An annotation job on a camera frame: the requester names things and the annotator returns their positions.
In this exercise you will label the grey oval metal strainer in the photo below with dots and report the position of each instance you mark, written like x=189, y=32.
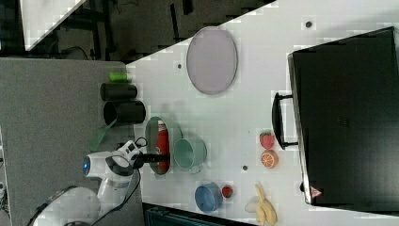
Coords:
x=151, y=134

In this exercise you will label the large black pot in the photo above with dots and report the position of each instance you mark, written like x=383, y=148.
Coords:
x=124, y=112

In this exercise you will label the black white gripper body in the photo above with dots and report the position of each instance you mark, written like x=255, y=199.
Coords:
x=133, y=153

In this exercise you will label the orange slice toy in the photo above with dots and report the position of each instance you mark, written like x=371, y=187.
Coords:
x=269, y=159

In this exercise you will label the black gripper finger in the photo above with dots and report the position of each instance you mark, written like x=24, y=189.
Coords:
x=155, y=157

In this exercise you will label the green slotted spatula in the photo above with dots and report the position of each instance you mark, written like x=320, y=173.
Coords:
x=98, y=137

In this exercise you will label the peeled toy banana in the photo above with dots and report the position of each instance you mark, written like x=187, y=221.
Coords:
x=261, y=206

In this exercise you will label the small black cylinder container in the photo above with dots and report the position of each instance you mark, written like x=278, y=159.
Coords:
x=118, y=91

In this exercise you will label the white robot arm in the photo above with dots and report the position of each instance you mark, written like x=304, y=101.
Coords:
x=81, y=206

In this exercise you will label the silver black toaster oven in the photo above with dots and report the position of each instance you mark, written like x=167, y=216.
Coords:
x=345, y=98

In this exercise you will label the green cup with handle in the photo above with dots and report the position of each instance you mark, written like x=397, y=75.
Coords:
x=190, y=153

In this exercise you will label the bright green small cylinder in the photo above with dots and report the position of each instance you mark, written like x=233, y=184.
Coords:
x=118, y=77

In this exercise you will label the red plush ketchup bottle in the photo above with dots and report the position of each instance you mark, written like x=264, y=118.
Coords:
x=162, y=145

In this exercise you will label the small red toy fruit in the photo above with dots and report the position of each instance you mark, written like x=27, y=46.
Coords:
x=227, y=191

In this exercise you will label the red toy strawberry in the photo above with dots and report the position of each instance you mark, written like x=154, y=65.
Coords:
x=267, y=140

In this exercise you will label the grey round plate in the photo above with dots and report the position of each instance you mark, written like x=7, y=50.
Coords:
x=211, y=60

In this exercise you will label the blue cup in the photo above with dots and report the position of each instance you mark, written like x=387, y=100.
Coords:
x=208, y=197

